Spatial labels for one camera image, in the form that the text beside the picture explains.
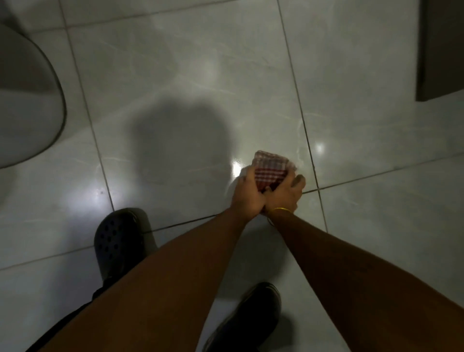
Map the person's left forearm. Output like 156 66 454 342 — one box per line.
39 210 256 352

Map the yellow thread bracelet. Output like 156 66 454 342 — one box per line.
267 207 292 227

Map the red checkered cloth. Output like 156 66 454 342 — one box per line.
252 150 298 193

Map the black perforated clog shoe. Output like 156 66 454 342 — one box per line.
94 208 159 288
201 282 283 352

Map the dark brown cabinet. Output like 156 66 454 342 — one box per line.
416 0 464 102

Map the person's right hand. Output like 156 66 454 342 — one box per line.
262 170 306 218

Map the person's left hand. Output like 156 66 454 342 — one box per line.
231 166 268 220

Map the grey rounded fixture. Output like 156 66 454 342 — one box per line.
0 23 67 169

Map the person's right forearm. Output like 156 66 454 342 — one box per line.
266 210 464 352

